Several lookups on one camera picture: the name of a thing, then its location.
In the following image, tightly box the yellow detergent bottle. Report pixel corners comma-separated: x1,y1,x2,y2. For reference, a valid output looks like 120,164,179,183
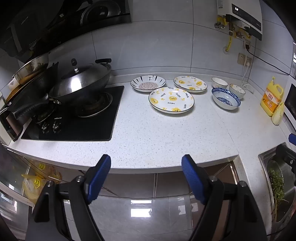
260,76,284,117

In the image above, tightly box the steel wok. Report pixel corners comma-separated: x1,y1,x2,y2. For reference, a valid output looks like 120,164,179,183
49,59,112,105

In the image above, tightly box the steel wok lid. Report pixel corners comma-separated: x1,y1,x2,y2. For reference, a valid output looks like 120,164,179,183
60,59,112,81

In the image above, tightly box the pale green bowl brown rim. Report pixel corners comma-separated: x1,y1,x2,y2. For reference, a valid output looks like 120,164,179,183
229,84,246,100

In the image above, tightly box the white bowl with brown rim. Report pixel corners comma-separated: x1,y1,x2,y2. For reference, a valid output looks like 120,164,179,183
211,77,228,90

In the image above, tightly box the steel sink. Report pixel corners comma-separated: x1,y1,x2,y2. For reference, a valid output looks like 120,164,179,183
258,142,296,232

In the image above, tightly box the yellow plastic bag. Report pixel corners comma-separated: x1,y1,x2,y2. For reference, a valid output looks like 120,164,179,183
22,162,63,204

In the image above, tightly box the black power cable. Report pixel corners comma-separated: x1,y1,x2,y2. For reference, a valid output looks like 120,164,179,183
247,47,296,77

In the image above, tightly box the white gas water heater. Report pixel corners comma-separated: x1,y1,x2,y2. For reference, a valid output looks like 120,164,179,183
217,0,263,41

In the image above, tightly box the steel basin with greens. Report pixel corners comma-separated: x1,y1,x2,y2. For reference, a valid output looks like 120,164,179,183
266,160,296,223

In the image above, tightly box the white microwave oven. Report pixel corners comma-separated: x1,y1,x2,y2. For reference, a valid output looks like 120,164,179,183
283,81,296,130

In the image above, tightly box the black range hood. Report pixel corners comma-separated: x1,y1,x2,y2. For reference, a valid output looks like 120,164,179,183
0,0,132,57

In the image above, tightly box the yellow gas hose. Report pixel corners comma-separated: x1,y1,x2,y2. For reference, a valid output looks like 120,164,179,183
225,30,234,52

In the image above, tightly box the window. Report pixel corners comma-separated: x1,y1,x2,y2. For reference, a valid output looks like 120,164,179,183
292,42,296,79

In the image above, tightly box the brown cabinet door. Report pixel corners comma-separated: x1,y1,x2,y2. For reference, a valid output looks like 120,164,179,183
155,173,192,198
102,173,155,198

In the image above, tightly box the napa cabbage piece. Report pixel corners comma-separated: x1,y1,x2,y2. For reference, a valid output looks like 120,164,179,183
271,102,284,126

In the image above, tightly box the blue white floral bowl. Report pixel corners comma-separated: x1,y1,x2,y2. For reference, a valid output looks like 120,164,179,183
212,88,241,110

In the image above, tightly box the white power cable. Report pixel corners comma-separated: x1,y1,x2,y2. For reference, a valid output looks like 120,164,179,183
240,65,254,93

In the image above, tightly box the black glass gas cooktop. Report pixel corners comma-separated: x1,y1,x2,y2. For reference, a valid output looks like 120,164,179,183
21,86,125,141

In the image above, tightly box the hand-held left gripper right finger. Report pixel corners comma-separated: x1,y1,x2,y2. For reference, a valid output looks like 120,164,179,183
181,154,270,241

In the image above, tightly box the wall outlet with white plug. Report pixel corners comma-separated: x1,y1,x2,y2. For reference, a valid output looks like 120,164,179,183
238,53,253,67

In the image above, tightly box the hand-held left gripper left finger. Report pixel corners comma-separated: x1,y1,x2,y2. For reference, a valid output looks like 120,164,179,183
25,154,112,241

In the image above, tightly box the black frying pan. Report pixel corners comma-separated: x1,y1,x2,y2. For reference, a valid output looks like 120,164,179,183
5,61,59,121

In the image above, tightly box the white plate with black strokes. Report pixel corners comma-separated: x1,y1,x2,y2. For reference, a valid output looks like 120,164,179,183
131,75,166,93

